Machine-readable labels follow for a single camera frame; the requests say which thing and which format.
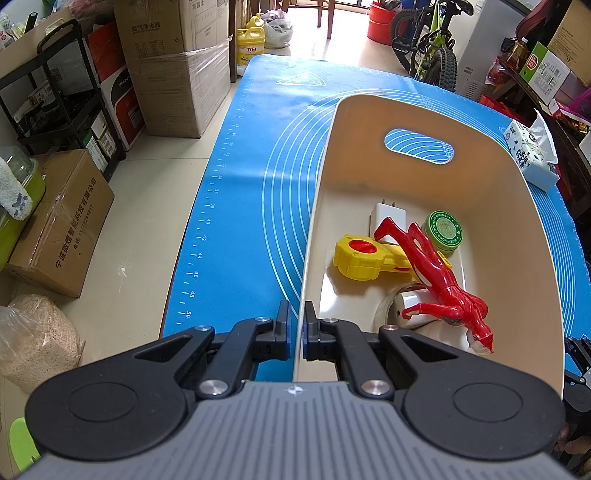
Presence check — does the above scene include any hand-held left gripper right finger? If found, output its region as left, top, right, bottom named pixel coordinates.
left=301, top=300, right=459, bottom=398

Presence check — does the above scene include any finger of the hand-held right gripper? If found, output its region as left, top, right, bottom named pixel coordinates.
left=566, top=336, right=591, bottom=372

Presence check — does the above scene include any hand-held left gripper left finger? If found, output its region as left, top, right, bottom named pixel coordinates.
left=133, top=301, right=293, bottom=400

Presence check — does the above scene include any yellow toy with red centre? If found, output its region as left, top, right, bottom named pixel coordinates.
left=332, top=234, right=416, bottom=281

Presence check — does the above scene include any clear tape roll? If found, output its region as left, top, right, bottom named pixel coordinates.
left=376, top=284, right=445, bottom=332

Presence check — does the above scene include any beige plastic storage bin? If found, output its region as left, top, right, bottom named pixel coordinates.
left=292, top=93, right=565, bottom=400

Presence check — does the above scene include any white charger plug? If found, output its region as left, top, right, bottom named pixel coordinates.
left=369, top=202, right=407, bottom=246

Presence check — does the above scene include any red superhero figure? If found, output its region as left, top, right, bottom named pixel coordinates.
left=373, top=217, right=495, bottom=354

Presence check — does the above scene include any green round tin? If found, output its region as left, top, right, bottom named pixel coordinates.
left=422, top=211, right=464, bottom=254

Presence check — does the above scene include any blue silicone baking mat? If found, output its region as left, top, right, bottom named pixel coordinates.
left=159, top=54, right=591, bottom=384

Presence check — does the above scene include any white tissue pack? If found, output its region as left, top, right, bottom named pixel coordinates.
left=502, top=109, right=559, bottom=192

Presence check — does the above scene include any dark wooden side table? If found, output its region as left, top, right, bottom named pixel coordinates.
left=496, top=58, right=591, bottom=217

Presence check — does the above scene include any printed brown cardboard box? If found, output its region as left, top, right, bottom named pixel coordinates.
left=4, top=148, right=115, bottom=298

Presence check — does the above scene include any clear bag of grain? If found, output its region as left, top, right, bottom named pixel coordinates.
left=0, top=295, right=86, bottom=393

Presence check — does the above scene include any plastic-wrapped large cardboard box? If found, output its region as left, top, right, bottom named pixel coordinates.
left=124, top=39, right=232, bottom=138

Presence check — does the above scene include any red and white appliance box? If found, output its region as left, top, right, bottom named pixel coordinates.
left=99, top=65, right=145, bottom=151

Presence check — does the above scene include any green and white carton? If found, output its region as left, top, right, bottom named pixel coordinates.
left=518, top=41, right=571, bottom=106

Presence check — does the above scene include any green plastic stool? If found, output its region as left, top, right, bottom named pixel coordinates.
left=9, top=416, right=42, bottom=474

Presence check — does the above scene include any white plastic bag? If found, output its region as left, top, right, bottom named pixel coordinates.
left=261, top=10, right=294, bottom=48

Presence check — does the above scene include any orange drink bottle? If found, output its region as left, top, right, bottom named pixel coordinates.
left=505, top=38, right=529, bottom=70

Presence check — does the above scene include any green children's bicycle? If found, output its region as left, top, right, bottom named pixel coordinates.
left=390, top=0, right=459, bottom=90

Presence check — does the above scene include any white fluffy cloth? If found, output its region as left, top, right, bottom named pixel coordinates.
left=0, top=159, right=33, bottom=219

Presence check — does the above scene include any stack of red buckets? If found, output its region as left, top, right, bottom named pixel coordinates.
left=367, top=1, right=401, bottom=45

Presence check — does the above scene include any tan cardboard box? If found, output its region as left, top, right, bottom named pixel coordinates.
left=547, top=2, right=591, bottom=86

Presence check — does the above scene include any wooden chair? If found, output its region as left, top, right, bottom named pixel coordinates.
left=277, top=0, right=335, bottom=38

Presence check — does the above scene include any plain brown cardboard box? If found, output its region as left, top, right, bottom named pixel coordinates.
left=112, top=0, right=230, bottom=56

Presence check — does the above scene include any red carton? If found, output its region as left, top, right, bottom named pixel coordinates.
left=88, top=18, right=127, bottom=84

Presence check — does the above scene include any dark red bag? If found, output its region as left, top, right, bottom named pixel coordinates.
left=515, top=0, right=575, bottom=42

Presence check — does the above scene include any black utility cart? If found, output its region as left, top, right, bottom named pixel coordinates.
left=0, top=19, right=126, bottom=183

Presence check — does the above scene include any beige open cardboard box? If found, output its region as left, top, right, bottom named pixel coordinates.
left=0, top=4, right=88, bottom=75

